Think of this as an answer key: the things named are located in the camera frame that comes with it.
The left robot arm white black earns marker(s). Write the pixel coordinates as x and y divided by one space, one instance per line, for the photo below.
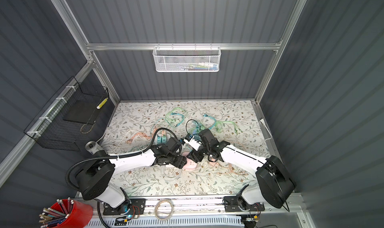
92 176

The white wire mesh basket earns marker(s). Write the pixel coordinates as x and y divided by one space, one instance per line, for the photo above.
187 61

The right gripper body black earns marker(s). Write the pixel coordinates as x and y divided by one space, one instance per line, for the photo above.
199 154

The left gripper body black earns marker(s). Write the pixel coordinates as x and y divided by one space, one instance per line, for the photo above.
178 161

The black wire mesh basket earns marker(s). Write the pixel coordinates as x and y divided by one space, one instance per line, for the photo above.
79 115

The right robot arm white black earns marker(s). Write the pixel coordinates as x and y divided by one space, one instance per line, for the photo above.
275 183

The red pencil cup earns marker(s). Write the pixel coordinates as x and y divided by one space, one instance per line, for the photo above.
66 213

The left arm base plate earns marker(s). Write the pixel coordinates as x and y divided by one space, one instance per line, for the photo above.
133 207

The white energy drink can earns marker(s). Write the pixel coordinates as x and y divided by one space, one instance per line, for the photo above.
93 147

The clear tape roll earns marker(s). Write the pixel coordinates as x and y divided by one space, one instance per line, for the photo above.
164 210

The pink power strip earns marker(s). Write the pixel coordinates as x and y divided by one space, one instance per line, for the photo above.
190 166

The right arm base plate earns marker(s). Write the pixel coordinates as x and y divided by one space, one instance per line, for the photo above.
234 204

